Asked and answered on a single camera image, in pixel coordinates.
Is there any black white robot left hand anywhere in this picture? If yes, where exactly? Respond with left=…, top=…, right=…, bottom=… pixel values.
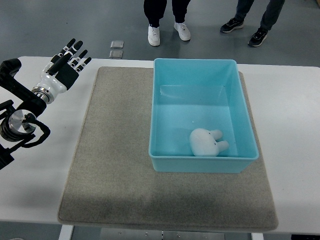
left=31, top=38, right=92, bottom=104

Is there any white bunny plush toy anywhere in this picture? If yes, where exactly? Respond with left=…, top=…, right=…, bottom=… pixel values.
left=189, top=128, right=230, bottom=157

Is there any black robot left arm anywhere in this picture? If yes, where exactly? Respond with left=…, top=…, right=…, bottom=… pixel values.
left=0, top=58, right=51, bottom=169

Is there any light blue plastic box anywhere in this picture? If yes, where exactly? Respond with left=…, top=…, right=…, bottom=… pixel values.
left=149, top=58, right=259, bottom=174

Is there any lower metal floor plate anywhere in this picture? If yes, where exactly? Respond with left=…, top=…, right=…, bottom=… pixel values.
left=109, top=50, right=123, bottom=59

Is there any metal floor plate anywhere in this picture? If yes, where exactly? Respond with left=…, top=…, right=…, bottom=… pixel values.
left=110, top=40, right=124, bottom=49
left=109, top=50, right=123, bottom=59

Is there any upper metal floor plate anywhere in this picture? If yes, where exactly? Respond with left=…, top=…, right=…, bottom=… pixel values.
left=110, top=40, right=124, bottom=49

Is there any person in white sneakers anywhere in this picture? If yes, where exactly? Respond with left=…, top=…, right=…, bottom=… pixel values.
left=143, top=0, right=192, bottom=47

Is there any grey felt mat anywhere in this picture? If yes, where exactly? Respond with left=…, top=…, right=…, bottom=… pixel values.
left=57, top=67, right=278, bottom=232

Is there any white table leg left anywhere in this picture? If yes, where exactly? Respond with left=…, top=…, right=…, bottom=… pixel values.
left=58, top=224, right=74, bottom=240

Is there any white table leg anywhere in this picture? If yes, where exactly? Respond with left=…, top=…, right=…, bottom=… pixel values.
left=251, top=232, right=264, bottom=240
left=58, top=224, right=74, bottom=240

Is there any metal table crossbar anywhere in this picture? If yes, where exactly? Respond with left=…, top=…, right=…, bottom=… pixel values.
left=99, top=228, right=226, bottom=240

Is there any person in black sneakers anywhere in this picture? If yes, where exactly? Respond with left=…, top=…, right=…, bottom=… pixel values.
left=219, top=0, right=286, bottom=48

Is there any white table leg right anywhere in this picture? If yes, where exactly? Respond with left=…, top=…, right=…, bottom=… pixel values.
left=251, top=232, right=264, bottom=240

